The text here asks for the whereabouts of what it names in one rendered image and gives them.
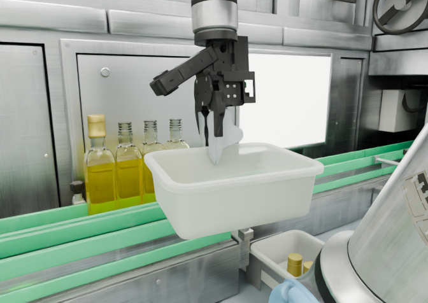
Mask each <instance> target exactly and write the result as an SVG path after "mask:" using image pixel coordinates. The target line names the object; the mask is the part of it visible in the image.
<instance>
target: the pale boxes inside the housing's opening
mask: <svg viewBox="0 0 428 303"><path fill-rule="evenodd" d="M404 93H405V95H406V104H407V106H408V107H409V108H411V109H414V108H417V107H419V102H420V93H421V89H405V90H401V89H388V90H383V95H382V106H381V113H380V124H379V130H382V131H387V132H401V131H405V130H412V129H416V126H417V117H418V112H415V113H409V112H407V111H406V110H405V109H404V108H403V105H402V101H403V96H404ZM427 121H428V102H427V111H426V116H425V124H426V123H427Z"/></svg>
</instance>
